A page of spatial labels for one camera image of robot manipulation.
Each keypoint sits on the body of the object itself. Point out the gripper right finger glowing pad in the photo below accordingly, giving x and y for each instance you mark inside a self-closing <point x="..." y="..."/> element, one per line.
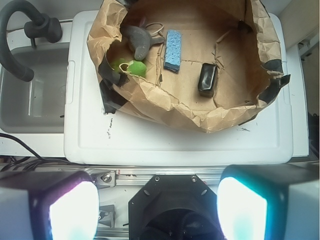
<point x="270" y="202"/>

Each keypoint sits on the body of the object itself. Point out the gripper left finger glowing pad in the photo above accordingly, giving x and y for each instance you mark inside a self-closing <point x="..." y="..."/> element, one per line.
<point x="48" y="205"/>

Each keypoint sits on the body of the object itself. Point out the black box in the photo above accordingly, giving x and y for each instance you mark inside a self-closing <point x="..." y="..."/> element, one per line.
<point x="207" y="80"/>

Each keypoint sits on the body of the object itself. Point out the white plastic bin lid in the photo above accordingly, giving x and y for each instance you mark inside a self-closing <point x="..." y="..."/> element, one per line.
<point x="93" y="137"/>

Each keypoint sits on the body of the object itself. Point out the grey sink basin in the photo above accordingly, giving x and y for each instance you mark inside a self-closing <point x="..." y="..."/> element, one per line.
<point x="38" y="106"/>

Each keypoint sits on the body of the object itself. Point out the brown paper bag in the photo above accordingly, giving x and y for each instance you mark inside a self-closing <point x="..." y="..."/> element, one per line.
<point x="238" y="36"/>

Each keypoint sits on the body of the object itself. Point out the green plush toy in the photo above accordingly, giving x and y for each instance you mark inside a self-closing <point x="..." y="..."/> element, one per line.
<point x="133" y="67"/>

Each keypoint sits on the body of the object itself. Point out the black faucet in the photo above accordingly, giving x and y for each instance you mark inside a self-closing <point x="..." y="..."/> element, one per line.
<point x="40" y="25"/>

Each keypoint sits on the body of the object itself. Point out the blue sponge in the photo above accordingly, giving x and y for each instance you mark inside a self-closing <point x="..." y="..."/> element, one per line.
<point x="173" y="49"/>

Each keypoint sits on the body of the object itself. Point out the grey plush toy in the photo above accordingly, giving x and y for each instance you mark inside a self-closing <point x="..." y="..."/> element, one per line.
<point x="140" y="40"/>

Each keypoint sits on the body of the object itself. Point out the white rubber band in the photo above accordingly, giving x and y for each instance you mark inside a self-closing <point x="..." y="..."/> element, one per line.
<point x="155" y="28"/>

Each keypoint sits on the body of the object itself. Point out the aluminium rail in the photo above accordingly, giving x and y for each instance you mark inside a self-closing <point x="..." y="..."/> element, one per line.
<point x="114" y="176"/>

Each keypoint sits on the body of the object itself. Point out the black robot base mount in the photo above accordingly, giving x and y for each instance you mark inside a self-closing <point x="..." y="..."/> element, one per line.
<point x="174" y="207"/>

